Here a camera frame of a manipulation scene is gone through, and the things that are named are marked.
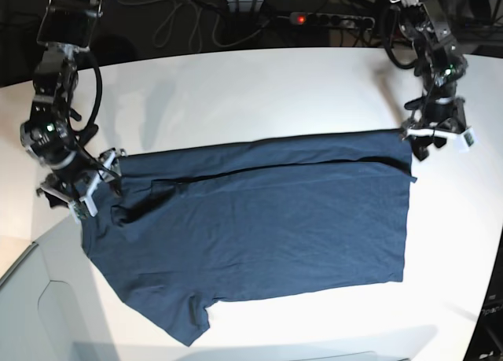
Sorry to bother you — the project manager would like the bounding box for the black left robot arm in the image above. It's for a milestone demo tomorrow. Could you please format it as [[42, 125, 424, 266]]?
[[379, 0, 472, 161]]

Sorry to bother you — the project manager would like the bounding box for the grey looped cable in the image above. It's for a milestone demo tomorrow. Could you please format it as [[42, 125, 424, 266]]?
[[152, 0, 272, 50]]

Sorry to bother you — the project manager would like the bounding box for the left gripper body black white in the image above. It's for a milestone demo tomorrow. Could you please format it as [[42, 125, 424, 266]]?
[[400, 97, 469, 140]]

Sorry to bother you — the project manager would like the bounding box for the white power strip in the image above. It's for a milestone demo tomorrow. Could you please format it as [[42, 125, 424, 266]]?
[[288, 12, 375, 31]]

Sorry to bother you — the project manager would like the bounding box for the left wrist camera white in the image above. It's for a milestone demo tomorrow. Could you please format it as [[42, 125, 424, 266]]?
[[455, 127, 477, 153]]

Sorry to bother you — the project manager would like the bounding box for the dark blue T-shirt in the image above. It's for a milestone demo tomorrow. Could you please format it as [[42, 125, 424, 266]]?
[[82, 131, 414, 346]]

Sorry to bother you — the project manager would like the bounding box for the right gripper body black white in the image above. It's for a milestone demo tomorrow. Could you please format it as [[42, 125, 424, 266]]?
[[35, 148, 127, 203]]

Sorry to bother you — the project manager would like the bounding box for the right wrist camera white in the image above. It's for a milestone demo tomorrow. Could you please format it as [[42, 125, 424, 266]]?
[[68, 196, 97, 223]]

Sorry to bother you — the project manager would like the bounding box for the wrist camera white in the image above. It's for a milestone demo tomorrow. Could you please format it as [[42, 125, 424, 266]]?
[[68, 196, 97, 223], [455, 127, 477, 153]]

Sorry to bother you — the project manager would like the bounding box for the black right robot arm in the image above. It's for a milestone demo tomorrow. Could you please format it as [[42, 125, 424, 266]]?
[[20, 0, 121, 219]]

